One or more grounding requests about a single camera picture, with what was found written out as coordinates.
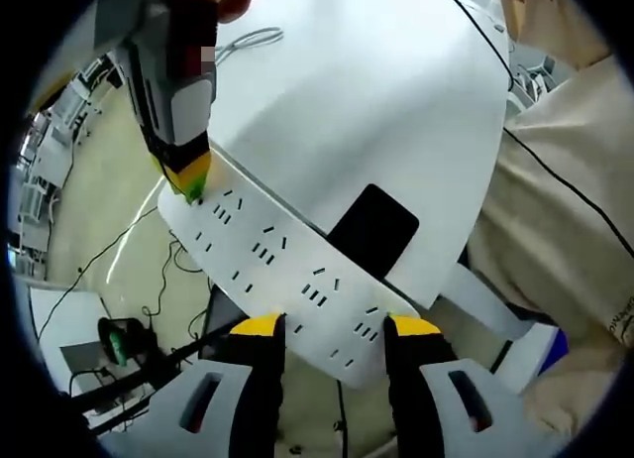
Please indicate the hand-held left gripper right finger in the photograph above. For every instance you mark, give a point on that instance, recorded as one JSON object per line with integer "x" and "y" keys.
{"x": 421, "y": 354}

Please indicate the white table leg frame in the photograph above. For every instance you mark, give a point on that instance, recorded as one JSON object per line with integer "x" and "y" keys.
{"x": 475, "y": 299}

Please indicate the row of white office chairs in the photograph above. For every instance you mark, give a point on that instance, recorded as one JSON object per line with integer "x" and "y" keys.
{"x": 42, "y": 195}

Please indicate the white box cabinet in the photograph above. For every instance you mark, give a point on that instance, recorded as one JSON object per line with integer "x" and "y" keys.
{"x": 54, "y": 319}

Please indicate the person in cream shirt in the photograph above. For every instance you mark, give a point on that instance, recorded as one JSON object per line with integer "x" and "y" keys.
{"x": 555, "y": 279}

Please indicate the white power strip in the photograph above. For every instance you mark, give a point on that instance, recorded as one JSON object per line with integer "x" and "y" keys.
{"x": 287, "y": 264}

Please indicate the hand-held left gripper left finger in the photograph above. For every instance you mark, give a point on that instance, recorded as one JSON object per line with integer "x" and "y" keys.
{"x": 247, "y": 349}

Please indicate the black green device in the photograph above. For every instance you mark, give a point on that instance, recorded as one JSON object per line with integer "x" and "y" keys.
{"x": 116, "y": 344}

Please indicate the white table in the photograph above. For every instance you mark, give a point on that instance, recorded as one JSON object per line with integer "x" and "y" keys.
{"x": 371, "y": 106}

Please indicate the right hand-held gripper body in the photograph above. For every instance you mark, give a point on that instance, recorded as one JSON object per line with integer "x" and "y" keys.
{"x": 119, "y": 12}

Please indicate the dark grey flat panel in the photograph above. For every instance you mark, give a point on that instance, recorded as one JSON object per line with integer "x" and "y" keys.
{"x": 220, "y": 319}

